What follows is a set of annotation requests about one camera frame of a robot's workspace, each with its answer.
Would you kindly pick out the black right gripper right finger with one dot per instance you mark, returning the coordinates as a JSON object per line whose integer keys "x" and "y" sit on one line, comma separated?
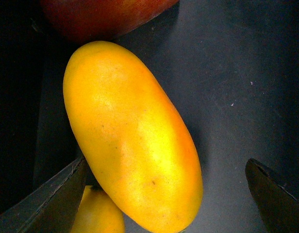
{"x": 276, "y": 197}

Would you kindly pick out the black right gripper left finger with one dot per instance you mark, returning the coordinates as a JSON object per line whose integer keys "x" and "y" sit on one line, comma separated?
{"x": 52, "y": 207}

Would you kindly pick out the yellow orange mango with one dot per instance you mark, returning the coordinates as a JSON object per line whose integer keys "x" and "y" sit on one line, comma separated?
{"x": 133, "y": 138}

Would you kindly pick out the yellow mango beneath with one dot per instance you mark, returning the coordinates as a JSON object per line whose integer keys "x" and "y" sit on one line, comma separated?
{"x": 97, "y": 213}

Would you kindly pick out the red yellow mango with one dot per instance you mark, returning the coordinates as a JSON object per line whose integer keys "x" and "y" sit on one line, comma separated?
{"x": 82, "y": 21}

